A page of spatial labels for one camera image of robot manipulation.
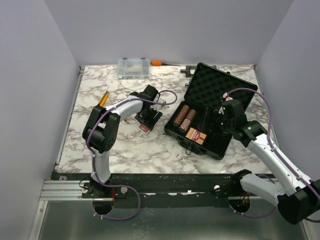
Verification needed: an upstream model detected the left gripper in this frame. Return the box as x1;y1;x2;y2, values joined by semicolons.
135;105;162;131

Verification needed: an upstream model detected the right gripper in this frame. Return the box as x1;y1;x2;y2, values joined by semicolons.
198;106;235;136

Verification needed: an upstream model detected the Texas Hold'em card box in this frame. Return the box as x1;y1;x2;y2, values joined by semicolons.
185;127;207;146

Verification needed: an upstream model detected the red backed card deck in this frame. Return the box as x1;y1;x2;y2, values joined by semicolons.
138;123;151;135

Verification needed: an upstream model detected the orange blue chip roll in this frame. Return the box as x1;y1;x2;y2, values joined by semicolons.
179;118;192;133

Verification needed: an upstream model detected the orange black chip roll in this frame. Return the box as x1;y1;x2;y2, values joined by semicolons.
186;109;197;121
173;111;187;127

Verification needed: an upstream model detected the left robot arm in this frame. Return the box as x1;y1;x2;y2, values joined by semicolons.
82;85;163;198

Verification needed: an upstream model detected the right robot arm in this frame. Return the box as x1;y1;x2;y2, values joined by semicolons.
216;97;320;225

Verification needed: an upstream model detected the black poker set case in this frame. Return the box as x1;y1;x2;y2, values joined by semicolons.
164;63;258;160

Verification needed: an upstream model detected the chip roll in case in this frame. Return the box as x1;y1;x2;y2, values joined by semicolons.
180;105;190;115

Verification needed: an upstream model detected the yellow utility knife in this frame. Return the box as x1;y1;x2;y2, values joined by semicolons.
98;90;110;107

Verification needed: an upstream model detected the clear plastic organizer box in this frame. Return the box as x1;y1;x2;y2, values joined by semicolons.
117;58;151;79

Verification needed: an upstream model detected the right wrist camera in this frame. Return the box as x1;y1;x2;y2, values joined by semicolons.
218;92;233;115

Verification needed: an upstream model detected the orange handled screwdriver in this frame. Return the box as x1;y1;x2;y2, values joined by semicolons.
150;60;179;67

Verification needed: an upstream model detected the black mounting rail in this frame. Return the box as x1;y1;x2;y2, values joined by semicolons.
82;173;246;208

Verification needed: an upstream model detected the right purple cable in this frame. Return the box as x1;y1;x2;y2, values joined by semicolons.
223;87;320;223

